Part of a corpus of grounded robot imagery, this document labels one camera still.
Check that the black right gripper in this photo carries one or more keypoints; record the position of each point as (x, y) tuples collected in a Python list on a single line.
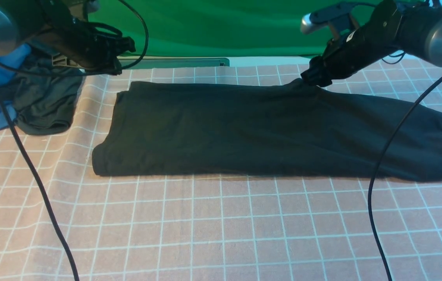
[(344, 57)]

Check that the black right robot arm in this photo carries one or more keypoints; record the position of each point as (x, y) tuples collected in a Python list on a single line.
[(412, 28)]

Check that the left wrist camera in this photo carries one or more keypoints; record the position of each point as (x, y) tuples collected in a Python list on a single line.
[(83, 6)]

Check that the pink checkered tablecloth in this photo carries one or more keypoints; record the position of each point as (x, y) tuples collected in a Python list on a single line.
[(212, 228)]

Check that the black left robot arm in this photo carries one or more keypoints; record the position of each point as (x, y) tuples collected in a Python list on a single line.
[(22, 20)]

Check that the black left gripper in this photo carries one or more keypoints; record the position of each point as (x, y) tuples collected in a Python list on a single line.
[(91, 46)]

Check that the green backdrop cloth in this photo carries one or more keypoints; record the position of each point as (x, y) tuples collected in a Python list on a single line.
[(230, 28)]

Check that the dark gray crumpled garment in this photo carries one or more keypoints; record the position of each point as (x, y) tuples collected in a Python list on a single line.
[(44, 103)]

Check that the dark gray long-sleeve shirt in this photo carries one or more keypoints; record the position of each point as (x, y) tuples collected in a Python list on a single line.
[(283, 130)]

